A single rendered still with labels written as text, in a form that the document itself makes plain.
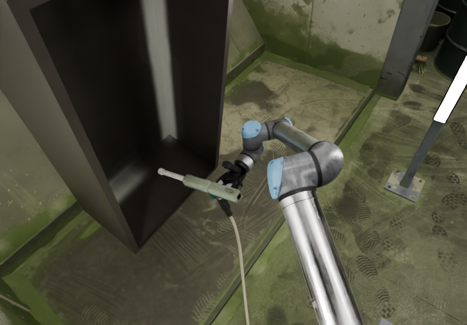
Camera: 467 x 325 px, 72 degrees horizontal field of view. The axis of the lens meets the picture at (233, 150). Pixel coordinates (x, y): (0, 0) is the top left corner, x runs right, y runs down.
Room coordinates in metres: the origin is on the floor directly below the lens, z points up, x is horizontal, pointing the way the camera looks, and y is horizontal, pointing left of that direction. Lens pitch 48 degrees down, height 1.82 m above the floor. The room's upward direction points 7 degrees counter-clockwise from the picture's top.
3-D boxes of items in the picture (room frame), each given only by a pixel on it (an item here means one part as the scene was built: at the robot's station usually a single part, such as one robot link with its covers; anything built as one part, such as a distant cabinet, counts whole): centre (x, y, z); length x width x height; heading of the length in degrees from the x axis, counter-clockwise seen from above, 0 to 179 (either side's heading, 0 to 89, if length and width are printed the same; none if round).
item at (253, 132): (1.07, -0.10, 0.71); 0.12 x 0.09 x 0.12; 98
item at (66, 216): (1.80, 0.49, 0.11); 2.70 x 0.02 x 0.13; 138
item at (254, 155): (1.06, -0.09, 0.60); 0.12 x 0.09 x 0.10; 144
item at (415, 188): (1.14, -1.08, 0.01); 0.20 x 0.20 x 0.01; 48
